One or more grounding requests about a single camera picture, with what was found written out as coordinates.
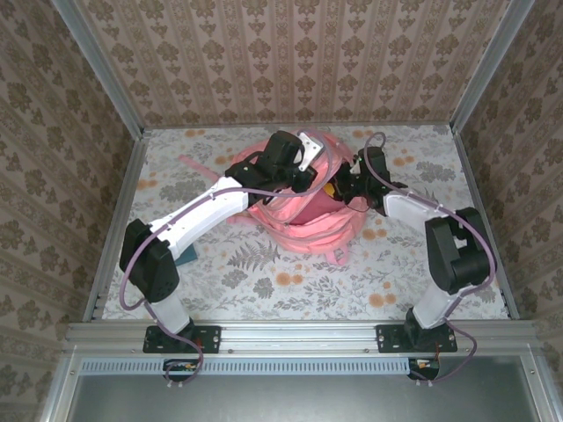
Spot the right aluminium frame post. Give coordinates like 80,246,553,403
448,0,536,133

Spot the grey metal panel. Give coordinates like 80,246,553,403
39,355,563,422

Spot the pink student backpack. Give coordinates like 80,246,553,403
178,129,369,266

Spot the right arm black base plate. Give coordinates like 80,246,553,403
376,324,458,354

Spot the left aluminium frame post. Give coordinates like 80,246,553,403
50,0,146,137

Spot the left aluminium side rail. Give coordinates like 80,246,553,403
83,129,150,322

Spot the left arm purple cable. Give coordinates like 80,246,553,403
121,128,345,388

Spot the aluminium frame post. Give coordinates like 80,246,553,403
50,0,146,137
448,0,536,133

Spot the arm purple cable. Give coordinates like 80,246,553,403
363,131,498,388
121,128,345,388

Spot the right aluminium side rail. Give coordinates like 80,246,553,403
452,125,521,320

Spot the aluminium cross rail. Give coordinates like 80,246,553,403
65,320,540,353

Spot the rear aluminium rail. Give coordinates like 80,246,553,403
143,120,455,132

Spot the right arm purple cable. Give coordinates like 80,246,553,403
363,131,498,388

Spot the floral tablecloth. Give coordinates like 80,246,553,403
100,125,511,321

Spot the grey slotted cable duct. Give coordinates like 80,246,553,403
81,356,536,375

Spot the aluminium side rail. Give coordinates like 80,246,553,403
83,129,150,322
452,125,521,320

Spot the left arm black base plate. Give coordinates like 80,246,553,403
143,324,221,354

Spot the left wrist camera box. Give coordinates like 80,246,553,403
297,134,327,173

